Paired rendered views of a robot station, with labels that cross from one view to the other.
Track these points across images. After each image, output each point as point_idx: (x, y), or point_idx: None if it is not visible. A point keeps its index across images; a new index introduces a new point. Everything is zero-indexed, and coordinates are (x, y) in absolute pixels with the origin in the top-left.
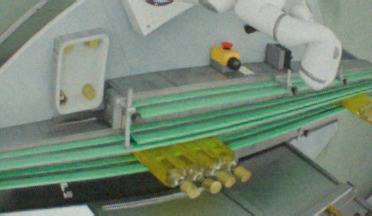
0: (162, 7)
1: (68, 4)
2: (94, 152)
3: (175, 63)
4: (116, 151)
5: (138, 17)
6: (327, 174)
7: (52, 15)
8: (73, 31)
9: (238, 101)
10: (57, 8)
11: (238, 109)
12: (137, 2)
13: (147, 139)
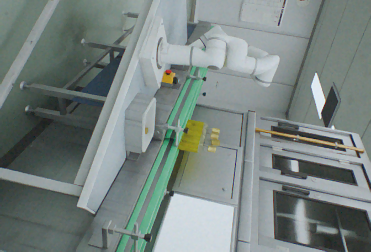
0: (161, 68)
1: (10, 65)
2: (170, 158)
3: (154, 92)
4: (175, 150)
5: (157, 79)
6: (231, 111)
7: (0, 80)
8: (130, 102)
9: None
10: (2, 72)
11: None
12: (156, 70)
13: (180, 135)
